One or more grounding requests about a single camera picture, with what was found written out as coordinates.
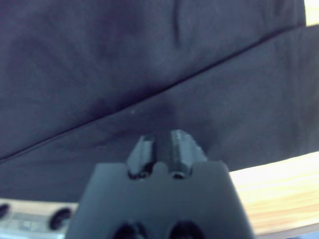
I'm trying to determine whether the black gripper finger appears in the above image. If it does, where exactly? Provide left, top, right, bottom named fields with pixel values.
left=167, top=128, right=208, bottom=180
left=126, top=134, right=158, bottom=179

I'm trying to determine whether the black t-shirt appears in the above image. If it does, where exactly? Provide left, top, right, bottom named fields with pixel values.
left=0, top=0, right=319, bottom=204

